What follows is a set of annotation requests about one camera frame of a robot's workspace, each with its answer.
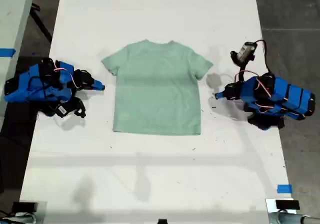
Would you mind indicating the pale green T-shirt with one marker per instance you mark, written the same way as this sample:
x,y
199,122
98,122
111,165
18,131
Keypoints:
x,y
157,88

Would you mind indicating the grey and black camera box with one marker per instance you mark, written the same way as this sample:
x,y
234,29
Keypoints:
x,y
246,49

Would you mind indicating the black stand leg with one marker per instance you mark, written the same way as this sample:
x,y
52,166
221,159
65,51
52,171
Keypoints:
x,y
41,26

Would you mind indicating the blue tape strip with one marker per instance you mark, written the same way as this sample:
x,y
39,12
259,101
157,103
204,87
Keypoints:
x,y
284,189
7,52

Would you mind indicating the white side table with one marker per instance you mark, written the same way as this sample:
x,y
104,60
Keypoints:
x,y
12,13

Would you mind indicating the black camera stalk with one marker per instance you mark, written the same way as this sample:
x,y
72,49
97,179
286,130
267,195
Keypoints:
x,y
76,99
243,67

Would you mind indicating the black camera box with label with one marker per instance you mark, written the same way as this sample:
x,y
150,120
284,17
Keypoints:
x,y
63,110

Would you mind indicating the blue and black arm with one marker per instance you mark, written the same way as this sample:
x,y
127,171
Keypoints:
x,y
287,96
25,88

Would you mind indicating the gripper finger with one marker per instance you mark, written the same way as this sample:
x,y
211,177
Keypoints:
x,y
223,92
96,81
223,97
96,86

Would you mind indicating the small black box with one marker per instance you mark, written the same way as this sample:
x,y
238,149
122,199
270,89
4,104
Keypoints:
x,y
24,207
287,205

